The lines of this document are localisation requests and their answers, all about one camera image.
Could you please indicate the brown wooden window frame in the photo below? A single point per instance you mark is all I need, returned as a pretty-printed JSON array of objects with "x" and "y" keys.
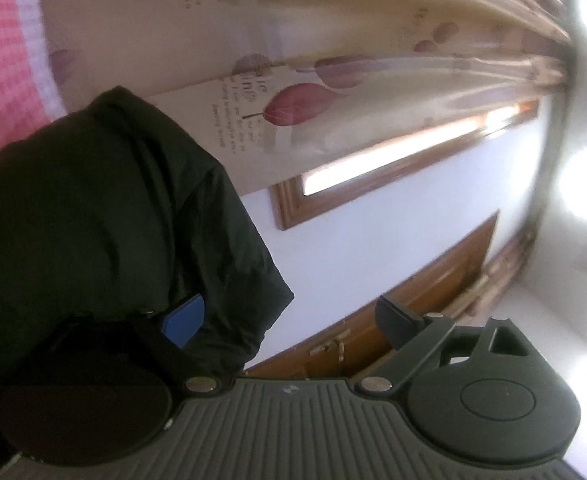
[{"x": 315, "y": 192}]

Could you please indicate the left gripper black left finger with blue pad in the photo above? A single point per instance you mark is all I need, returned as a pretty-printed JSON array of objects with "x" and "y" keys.
[{"x": 179, "y": 326}]

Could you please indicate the worn wooden door frame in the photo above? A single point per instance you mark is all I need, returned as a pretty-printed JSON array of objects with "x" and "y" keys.
[{"x": 475, "y": 304}]

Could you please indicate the pink checkered bed sheet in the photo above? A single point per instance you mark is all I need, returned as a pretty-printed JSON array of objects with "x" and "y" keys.
[{"x": 29, "y": 97}]

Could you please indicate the large black garment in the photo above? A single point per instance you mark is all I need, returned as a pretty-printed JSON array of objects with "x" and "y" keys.
[{"x": 110, "y": 218}]

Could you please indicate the brass door handle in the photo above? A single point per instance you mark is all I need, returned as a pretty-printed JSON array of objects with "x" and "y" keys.
[{"x": 337, "y": 343}]

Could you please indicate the brown wooden door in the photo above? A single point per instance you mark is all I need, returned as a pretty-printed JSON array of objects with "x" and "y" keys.
[{"x": 381, "y": 325}]

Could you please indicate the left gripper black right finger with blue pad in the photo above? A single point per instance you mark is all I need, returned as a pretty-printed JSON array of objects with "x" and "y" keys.
[{"x": 483, "y": 394}]

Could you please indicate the beige leaf print curtain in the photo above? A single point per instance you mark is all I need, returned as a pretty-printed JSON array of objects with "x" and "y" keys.
[{"x": 274, "y": 88}]

